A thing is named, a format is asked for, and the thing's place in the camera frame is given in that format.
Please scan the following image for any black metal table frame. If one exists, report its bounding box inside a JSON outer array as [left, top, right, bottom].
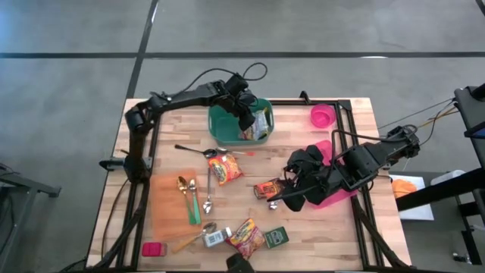
[[85, 90, 412, 272]]

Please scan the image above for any plain silver spoon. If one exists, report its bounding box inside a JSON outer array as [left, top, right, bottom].
[[202, 166, 214, 215]]

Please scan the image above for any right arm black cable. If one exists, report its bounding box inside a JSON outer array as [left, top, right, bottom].
[[331, 124, 420, 168]]

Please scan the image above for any grey metal table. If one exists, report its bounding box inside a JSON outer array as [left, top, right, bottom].
[[0, 165, 61, 273]]

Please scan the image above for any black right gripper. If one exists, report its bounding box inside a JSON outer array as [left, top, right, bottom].
[[266, 146, 336, 213]]

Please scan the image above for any spice jar with white lid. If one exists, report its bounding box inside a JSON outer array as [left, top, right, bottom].
[[202, 227, 233, 249]]

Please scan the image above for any coloured cable bundle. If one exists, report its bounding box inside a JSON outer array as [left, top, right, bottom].
[[378, 97, 458, 132]]

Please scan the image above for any silver ramen packet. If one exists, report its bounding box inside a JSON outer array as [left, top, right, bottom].
[[252, 108, 274, 140]]

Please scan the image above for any dark red snack packet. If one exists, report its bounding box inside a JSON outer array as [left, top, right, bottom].
[[253, 177, 287, 201]]

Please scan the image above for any pink plastic bowl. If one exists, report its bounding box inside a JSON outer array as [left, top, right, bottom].
[[310, 104, 337, 129]]

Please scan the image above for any black rounded object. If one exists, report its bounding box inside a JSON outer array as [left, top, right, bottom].
[[226, 253, 255, 273]]

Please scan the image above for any gold spoon with green handle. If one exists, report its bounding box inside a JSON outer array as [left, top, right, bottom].
[[177, 175, 198, 225]]

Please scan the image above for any silver spoon with green handle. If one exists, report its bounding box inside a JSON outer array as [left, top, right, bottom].
[[188, 177, 202, 225]]

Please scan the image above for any pink plastic tray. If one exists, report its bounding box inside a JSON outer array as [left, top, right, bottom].
[[308, 139, 358, 210]]

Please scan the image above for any spoon with wooden handle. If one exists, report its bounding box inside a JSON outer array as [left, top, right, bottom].
[[171, 221, 217, 254]]

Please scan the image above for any white container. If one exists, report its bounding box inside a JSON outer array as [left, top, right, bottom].
[[430, 169, 466, 187]]

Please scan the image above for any red yellow ramen packet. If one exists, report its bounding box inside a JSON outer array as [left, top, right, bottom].
[[207, 153, 244, 187], [226, 218, 266, 261], [239, 117, 262, 142]]

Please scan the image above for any orange plastic tray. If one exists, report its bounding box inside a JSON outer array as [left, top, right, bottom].
[[149, 169, 202, 240]]

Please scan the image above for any green spice tin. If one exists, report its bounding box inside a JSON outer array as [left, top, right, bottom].
[[264, 226, 290, 249]]

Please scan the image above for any black spoon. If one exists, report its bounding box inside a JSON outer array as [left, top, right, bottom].
[[174, 143, 218, 159]]

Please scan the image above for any white sheet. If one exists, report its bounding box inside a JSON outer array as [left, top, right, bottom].
[[389, 174, 436, 221]]

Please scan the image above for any orange cloth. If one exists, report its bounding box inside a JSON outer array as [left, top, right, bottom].
[[391, 178, 418, 199]]

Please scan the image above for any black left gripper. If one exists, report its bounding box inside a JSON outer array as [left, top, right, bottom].
[[217, 74, 258, 132]]

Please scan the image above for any green plastic bin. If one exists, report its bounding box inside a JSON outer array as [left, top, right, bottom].
[[207, 97, 274, 146]]

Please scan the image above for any black equipment cart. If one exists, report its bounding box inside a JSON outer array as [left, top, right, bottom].
[[396, 83, 485, 266]]

